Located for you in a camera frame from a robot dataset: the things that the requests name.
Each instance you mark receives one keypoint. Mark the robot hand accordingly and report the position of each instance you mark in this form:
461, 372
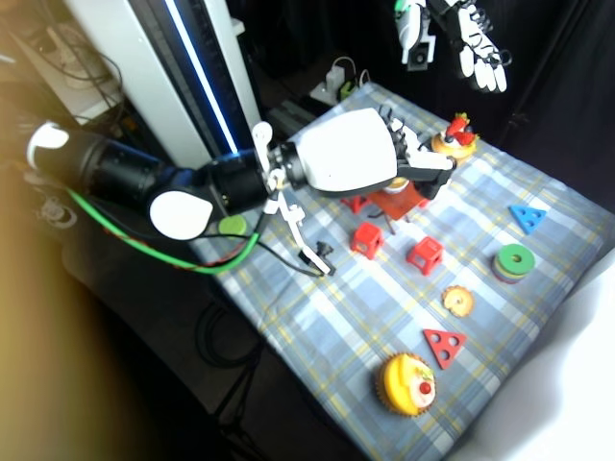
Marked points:
483, 57
346, 149

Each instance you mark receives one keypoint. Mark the red object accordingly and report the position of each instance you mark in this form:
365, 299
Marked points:
399, 204

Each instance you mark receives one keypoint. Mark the white power strip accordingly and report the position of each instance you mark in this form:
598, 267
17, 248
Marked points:
331, 81

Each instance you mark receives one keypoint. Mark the toy strawberry cake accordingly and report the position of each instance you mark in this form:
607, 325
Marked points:
456, 144

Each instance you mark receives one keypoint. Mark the green round disc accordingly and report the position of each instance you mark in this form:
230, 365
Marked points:
233, 225

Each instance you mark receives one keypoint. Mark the blue triangle block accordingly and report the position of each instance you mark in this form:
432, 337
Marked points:
528, 219

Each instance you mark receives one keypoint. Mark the blue plaid table cloth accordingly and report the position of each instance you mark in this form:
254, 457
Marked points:
336, 326

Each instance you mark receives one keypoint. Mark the small toy tart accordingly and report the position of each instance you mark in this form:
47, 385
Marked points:
454, 302

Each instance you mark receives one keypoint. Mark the stacked colour rings toy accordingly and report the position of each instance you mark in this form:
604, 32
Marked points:
504, 261

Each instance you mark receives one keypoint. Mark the white robot body column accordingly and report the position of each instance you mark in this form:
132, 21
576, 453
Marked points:
144, 72

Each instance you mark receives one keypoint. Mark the red triangle block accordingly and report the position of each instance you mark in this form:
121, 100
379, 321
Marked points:
443, 346

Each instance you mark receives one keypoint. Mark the yellow toy cupcake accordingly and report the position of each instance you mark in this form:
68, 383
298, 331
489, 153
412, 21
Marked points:
399, 384

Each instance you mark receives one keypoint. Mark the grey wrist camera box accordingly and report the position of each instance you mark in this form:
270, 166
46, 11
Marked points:
419, 56

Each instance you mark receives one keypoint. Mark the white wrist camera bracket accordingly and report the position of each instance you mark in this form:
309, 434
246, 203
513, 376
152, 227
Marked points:
290, 213

